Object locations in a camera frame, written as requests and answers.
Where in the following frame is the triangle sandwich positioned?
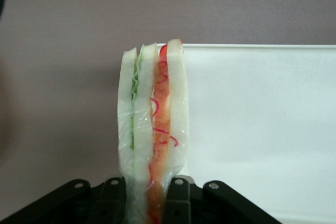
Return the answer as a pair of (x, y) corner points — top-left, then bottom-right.
(115, 39), (191, 224)

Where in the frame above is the cream plastic tray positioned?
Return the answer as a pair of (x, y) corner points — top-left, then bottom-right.
(180, 42), (336, 224)

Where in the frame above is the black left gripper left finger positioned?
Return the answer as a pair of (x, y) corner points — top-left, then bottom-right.
(0, 177), (128, 224)

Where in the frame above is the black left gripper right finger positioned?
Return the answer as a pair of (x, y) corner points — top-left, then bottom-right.
(162, 177), (282, 224)

